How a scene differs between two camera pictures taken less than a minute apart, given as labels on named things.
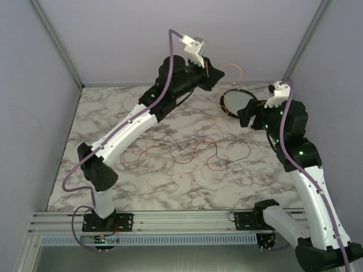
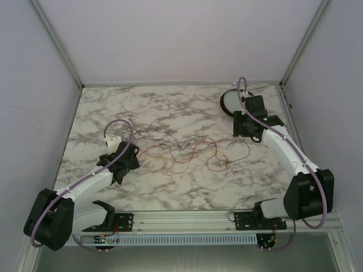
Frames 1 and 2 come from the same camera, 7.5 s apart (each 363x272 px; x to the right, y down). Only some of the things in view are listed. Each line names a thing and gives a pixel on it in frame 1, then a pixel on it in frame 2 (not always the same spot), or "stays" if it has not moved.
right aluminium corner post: x=316 y=20 stays
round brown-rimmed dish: x=234 y=100 stays
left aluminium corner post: x=58 y=42 stays
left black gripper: x=211 y=75 to x=133 y=164
